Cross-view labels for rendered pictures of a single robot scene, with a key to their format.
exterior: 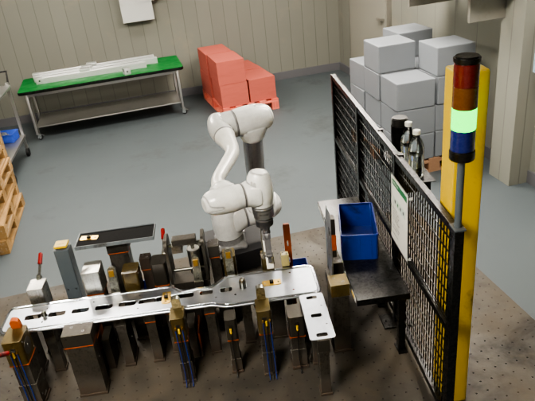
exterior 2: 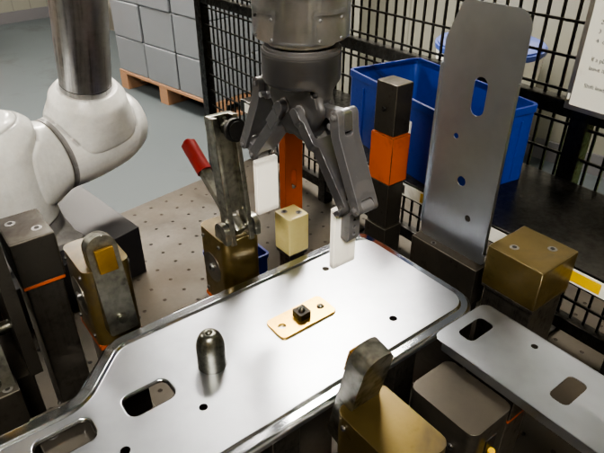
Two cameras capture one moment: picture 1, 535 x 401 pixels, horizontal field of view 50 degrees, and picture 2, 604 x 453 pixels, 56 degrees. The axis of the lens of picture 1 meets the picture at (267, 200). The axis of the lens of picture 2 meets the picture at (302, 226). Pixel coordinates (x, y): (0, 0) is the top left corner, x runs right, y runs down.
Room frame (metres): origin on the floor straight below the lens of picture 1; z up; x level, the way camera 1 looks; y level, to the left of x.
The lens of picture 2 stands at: (1.67, 0.33, 1.47)
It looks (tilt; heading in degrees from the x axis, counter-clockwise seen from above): 32 degrees down; 325
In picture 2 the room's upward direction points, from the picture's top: straight up
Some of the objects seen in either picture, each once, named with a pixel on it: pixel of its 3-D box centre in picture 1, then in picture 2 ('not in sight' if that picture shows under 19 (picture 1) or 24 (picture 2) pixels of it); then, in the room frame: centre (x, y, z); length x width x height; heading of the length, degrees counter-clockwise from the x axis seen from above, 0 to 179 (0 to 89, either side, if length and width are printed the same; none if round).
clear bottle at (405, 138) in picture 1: (408, 144); not in sight; (2.24, -0.62, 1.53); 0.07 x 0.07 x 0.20
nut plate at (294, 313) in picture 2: (271, 282); (301, 314); (2.11, 0.02, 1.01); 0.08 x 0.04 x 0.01; 93
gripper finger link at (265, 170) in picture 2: not in sight; (266, 184); (2.18, 0.03, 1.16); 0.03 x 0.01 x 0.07; 93
